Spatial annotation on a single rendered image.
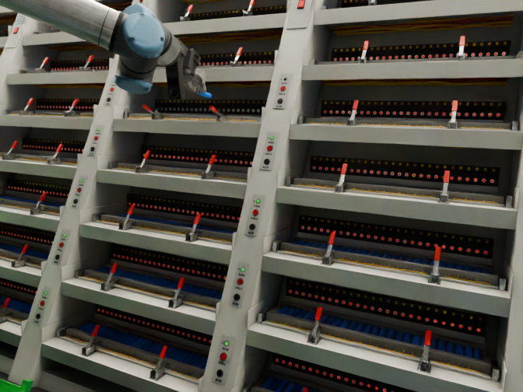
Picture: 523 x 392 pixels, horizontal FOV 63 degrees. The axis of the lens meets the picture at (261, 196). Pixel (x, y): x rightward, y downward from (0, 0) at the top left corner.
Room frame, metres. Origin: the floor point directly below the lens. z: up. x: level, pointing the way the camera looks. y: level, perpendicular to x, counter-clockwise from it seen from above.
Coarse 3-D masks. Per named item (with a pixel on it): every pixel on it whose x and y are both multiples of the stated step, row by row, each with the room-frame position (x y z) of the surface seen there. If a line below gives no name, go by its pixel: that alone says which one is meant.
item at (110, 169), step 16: (112, 160) 1.54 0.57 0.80; (128, 160) 1.61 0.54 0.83; (144, 160) 1.43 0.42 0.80; (160, 160) 1.58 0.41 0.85; (176, 160) 1.56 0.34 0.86; (192, 160) 1.52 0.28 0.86; (208, 160) 1.49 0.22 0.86; (224, 160) 1.46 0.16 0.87; (240, 160) 1.43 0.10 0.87; (112, 176) 1.47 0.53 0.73; (128, 176) 1.43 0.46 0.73; (144, 176) 1.40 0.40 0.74; (160, 176) 1.37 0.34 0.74; (176, 176) 1.39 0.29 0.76; (192, 176) 1.37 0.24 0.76; (208, 176) 1.31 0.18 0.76; (224, 176) 1.35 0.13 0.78; (240, 176) 1.32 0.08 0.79; (192, 192) 1.33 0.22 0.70; (208, 192) 1.30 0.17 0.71; (224, 192) 1.28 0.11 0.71; (240, 192) 1.25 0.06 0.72
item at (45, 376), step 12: (0, 348) 1.70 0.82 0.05; (12, 348) 1.74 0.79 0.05; (0, 360) 1.61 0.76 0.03; (12, 360) 1.59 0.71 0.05; (48, 372) 1.53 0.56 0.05; (60, 372) 1.56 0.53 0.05; (72, 372) 1.59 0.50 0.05; (84, 372) 1.63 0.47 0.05; (48, 384) 1.51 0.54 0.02; (60, 384) 1.49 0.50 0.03; (72, 384) 1.47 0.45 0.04; (84, 384) 1.47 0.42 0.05; (96, 384) 1.50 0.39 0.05; (108, 384) 1.54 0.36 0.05
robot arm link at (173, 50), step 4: (172, 36) 1.06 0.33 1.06; (172, 40) 1.05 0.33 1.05; (176, 40) 1.07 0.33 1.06; (172, 44) 1.06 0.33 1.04; (176, 44) 1.07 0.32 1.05; (172, 48) 1.06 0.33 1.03; (176, 48) 1.07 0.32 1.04; (168, 52) 1.06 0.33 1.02; (172, 52) 1.07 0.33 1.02; (176, 52) 1.08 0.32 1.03; (160, 56) 1.07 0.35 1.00; (164, 56) 1.07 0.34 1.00; (168, 56) 1.07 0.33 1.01; (172, 56) 1.08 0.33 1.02; (176, 56) 1.09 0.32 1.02; (160, 60) 1.08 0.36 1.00; (164, 60) 1.08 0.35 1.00; (168, 60) 1.09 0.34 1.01; (172, 60) 1.09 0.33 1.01; (160, 64) 1.10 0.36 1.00; (164, 64) 1.10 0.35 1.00
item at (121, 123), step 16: (128, 112) 1.55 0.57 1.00; (144, 112) 1.62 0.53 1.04; (128, 128) 1.47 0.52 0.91; (144, 128) 1.44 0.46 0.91; (160, 128) 1.41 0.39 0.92; (176, 128) 1.38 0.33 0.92; (192, 128) 1.35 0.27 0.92; (208, 128) 1.32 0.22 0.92; (224, 128) 1.30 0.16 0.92; (240, 128) 1.27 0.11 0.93; (256, 128) 1.25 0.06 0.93
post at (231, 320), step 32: (288, 32) 1.22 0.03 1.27; (320, 32) 1.27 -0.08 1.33; (288, 64) 1.21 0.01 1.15; (288, 96) 1.20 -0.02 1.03; (288, 128) 1.19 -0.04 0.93; (256, 160) 1.23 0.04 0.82; (288, 160) 1.23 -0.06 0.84; (256, 192) 1.22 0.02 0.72; (288, 224) 1.33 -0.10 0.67; (256, 256) 1.20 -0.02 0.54; (224, 288) 1.23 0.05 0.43; (256, 288) 1.20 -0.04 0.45; (224, 320) 1.22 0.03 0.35; (256, 352) 1.29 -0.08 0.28
